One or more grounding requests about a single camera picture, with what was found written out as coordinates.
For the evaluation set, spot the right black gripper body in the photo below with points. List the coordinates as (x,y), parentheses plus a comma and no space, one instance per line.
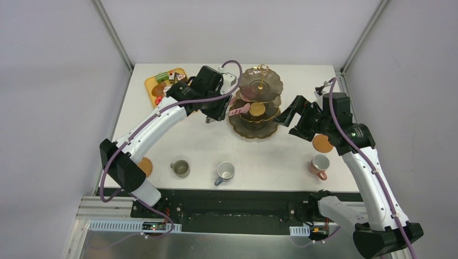
(298,116)

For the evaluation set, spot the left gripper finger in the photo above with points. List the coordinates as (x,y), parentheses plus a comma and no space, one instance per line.
(209,120)
(227,107)

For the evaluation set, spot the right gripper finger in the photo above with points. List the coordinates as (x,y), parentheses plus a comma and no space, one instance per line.
(298,106)
(303,130)

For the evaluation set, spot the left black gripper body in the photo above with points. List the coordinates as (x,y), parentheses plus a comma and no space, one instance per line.
(217,109)

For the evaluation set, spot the pink handled metal tongs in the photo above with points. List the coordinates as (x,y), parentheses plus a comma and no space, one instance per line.
(240,110)

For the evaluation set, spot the pink frosted donut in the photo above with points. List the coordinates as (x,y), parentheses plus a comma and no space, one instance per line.
(246,99)

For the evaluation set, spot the round tan cookie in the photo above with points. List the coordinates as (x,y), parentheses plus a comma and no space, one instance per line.
(257,109)

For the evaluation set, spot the red strawberry donut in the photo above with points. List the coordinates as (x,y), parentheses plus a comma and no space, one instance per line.
(158,100)

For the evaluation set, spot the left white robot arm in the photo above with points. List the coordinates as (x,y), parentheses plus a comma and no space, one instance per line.
(120,158)

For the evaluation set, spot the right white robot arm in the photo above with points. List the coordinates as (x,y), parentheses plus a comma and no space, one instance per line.
(385,228)

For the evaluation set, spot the orange round coaster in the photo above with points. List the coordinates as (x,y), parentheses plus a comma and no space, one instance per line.
(321,143)

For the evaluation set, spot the dark chocolate cake piece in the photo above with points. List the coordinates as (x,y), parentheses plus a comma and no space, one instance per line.
(181,77)

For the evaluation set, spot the chocolate cake slice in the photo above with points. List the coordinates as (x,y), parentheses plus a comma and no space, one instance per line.
(172,77)

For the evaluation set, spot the pink mug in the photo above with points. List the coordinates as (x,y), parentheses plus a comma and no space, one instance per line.
(318,166)

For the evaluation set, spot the three tier glass stand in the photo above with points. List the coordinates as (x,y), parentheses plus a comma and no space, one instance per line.
(260,84)

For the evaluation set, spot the green swiss roll cake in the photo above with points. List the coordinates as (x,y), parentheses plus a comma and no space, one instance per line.
(161,77)

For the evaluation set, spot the blue grey mug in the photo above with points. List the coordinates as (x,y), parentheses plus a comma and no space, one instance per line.
(225,171)

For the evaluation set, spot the grey small cup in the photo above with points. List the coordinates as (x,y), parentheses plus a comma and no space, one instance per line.
(180,168)

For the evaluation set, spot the yellow serving tray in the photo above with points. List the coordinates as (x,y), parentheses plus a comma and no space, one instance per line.
(151,82)

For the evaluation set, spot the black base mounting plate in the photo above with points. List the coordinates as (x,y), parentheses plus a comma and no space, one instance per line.
(234,211)

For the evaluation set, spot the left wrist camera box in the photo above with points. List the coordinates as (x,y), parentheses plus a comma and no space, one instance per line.
(229,81)

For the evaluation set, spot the right white cable duct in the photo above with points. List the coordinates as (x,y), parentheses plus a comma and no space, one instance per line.
(303,230)

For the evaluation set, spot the white cable duct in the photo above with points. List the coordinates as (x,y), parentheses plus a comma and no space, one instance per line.
(303,230)
(134,226)

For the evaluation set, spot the aluminium frame rail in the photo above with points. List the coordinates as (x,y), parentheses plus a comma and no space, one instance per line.
(92,207)

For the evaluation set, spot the left white cable duct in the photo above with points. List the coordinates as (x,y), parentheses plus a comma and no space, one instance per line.
(134,226)

